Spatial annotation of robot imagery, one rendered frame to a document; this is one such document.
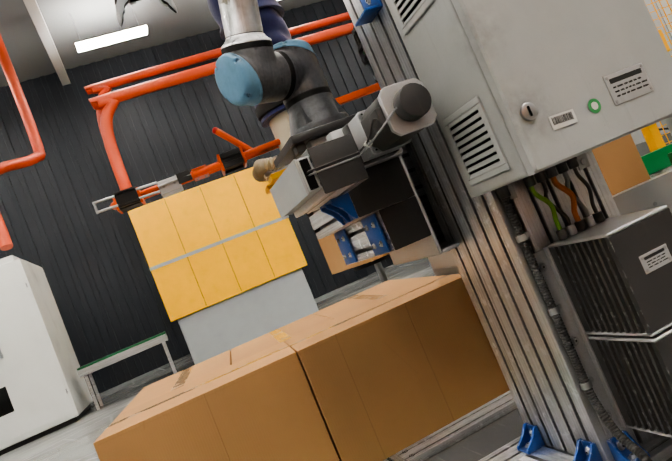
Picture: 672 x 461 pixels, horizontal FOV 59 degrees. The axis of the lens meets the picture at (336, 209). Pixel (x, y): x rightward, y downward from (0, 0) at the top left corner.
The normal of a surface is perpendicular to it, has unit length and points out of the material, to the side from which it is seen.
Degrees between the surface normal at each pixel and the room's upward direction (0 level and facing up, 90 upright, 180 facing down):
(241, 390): 90
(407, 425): 90
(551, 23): 90
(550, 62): 92
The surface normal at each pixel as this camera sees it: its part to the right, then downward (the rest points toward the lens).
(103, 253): 0.26, -0.18
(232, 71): -0.65, 0.36
